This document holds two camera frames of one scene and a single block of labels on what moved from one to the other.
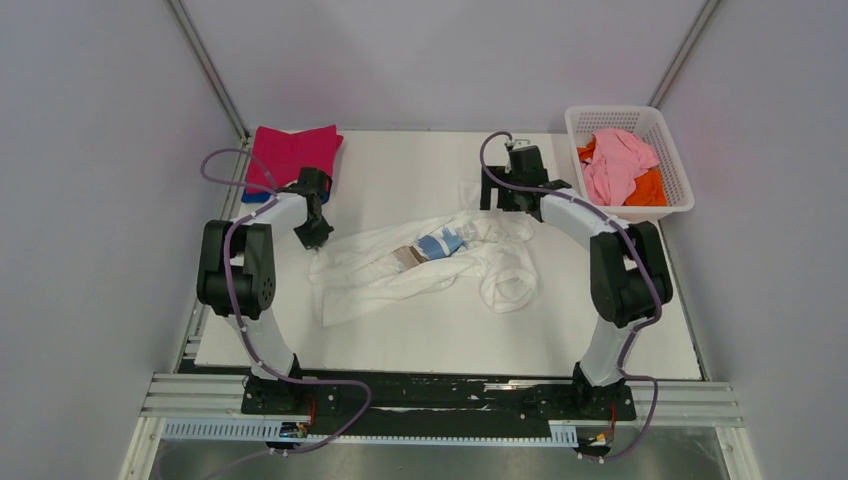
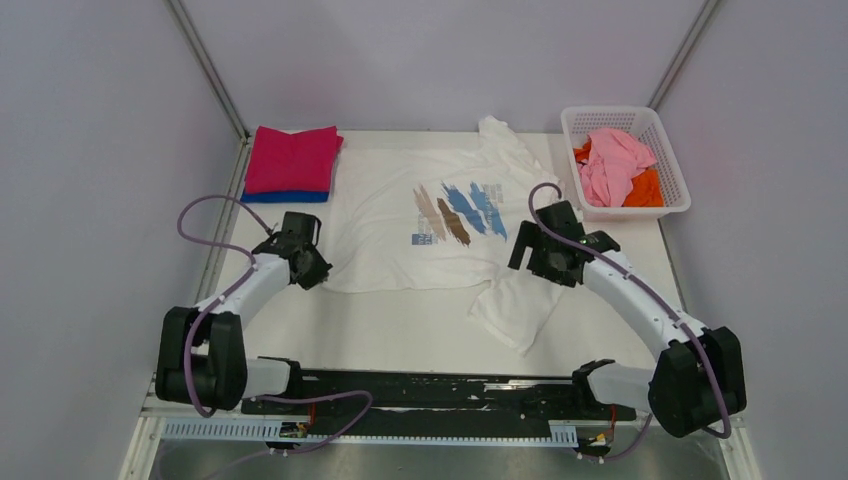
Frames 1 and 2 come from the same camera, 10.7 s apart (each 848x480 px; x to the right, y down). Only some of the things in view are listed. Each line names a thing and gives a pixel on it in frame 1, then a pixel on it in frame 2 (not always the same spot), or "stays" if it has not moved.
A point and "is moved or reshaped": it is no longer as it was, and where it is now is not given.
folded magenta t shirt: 277,157 stays
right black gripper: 487,187 → 528,236
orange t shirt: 649,189 stays
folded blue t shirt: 265,197 stays
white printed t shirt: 364,266 is moved or reshaped
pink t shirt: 618,157 stays
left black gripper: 313,242 → 319,275
